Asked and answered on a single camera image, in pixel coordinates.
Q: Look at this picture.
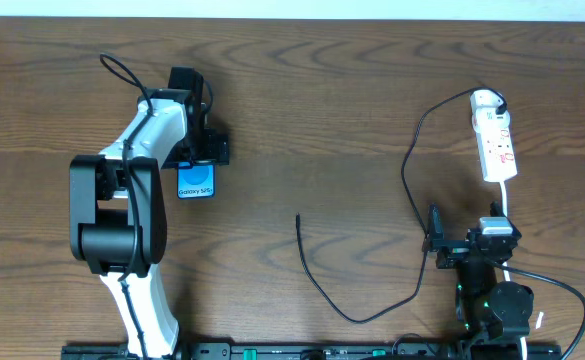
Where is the blue screen Samsung smartphone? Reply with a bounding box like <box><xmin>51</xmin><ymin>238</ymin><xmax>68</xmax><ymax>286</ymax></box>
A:
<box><xmin>177</xmin><ymin>162</ymin><xmax>215</xmax><ymax>200</ymax></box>

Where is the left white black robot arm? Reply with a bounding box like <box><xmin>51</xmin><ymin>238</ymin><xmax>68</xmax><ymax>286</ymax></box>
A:
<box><xmin>62</xmin><ymin>67</ymin><xmax>229</xmax><ymax>359</ymax></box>

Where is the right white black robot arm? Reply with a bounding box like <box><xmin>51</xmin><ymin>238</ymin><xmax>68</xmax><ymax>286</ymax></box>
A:
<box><xmin>423</xmin><ymin>202</ymin><xmax>534</xmax><ymax>359</ymax></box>

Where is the white power strip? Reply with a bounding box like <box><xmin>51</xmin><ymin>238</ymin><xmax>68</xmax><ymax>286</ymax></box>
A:
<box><xmin>472</xmin><ymin>108</ymin><xmax>518</xmax><ymax>183</ymax></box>

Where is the white power strip cord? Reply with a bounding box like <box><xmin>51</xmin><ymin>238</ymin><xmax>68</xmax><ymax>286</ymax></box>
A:
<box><xmin>498</xmin><ymin>180</ymin><xmax>530</xmax><ymax>360</ymax></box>

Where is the right black camera cable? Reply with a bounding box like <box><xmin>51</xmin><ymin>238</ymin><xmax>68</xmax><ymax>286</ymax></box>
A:
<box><xmin>476</xmin><ymin>244</ymin><xmax>585</xmax><ymax>360</ymax></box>

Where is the black camera cable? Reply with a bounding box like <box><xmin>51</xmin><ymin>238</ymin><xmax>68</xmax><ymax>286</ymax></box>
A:
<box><xmin>98</xmin><ymin>52</ymin><xmax>215</xmax><ymax>360</ymax></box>
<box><xmin>476</xmin><ymin>244</ymin><xmax>585</xmax><ymax>360</ymax></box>

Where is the black USB charging cable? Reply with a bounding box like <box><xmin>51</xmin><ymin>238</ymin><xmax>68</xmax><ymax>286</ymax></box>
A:
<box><xmin>295</xmin><ymin>86</ymin><xmax>509</xmax><ymax>325</ymax></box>

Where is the white USB wall charger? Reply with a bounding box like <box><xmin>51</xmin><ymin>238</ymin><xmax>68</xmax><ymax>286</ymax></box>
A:
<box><xmin>470</xmin><ymin>88</ymin><xmax>507</xmax><ymax>115</ymax></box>

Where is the left black camera cable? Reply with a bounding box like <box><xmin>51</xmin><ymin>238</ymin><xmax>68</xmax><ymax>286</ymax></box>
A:
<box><xmin>98</xmin><ymin>52</ymin><xmax>215</xmax><ymax>360</ymax></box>

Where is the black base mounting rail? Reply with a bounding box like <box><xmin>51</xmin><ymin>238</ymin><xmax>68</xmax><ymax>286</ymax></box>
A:
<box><xmin>60</xmin><ymin>339</ymin><xmax>562</xmax><ymax>360</ymax></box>

